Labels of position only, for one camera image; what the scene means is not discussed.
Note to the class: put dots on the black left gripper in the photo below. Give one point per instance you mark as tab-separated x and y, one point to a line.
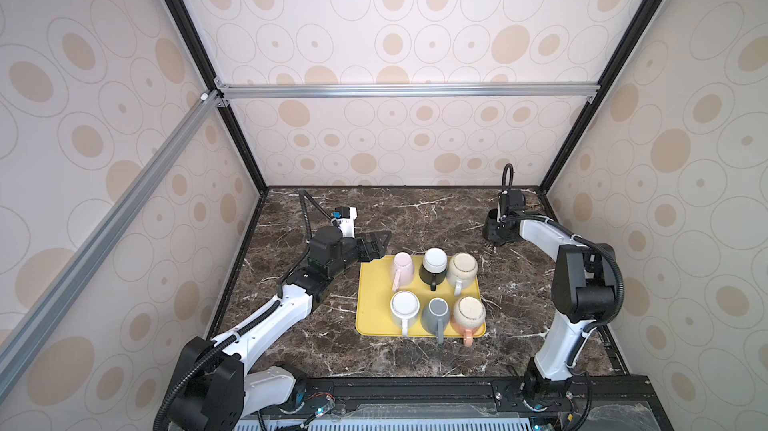
376	252

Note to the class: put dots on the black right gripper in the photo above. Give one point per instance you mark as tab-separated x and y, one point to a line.
495	235

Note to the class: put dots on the pink mug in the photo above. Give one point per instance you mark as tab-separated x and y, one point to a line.
401	271

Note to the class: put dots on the white mug red inside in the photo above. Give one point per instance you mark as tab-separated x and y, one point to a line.
404	311

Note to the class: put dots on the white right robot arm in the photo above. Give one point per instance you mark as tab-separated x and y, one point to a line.
587	289

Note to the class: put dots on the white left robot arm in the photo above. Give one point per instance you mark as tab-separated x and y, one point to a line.
212	386

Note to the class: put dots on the black-green mug white base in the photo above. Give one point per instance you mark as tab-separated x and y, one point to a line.
432	271

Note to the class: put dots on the speckled beige mug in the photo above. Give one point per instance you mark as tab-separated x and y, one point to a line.
461	272

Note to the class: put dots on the grey mug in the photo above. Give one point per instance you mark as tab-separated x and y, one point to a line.
435	318

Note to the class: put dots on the peach mug cream base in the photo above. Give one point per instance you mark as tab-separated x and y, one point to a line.
468	315

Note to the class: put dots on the yellow plastic tray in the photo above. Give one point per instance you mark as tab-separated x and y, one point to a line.
373	315

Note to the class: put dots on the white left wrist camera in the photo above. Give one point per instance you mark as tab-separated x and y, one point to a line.
344	217

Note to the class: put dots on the horizontal aluminium rail back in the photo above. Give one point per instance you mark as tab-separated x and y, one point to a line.
423	90

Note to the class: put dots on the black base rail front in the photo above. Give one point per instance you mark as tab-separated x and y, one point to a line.
468	403

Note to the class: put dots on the black corner frame post right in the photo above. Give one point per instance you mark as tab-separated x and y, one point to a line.
637	27

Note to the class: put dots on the black corner frame post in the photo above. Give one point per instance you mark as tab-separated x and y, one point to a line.
201	60
637	27

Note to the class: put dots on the black corner frame post left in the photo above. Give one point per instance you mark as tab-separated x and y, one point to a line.
201	60

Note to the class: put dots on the diagonal aluminium rail left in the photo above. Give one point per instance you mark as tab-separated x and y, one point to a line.
48	311

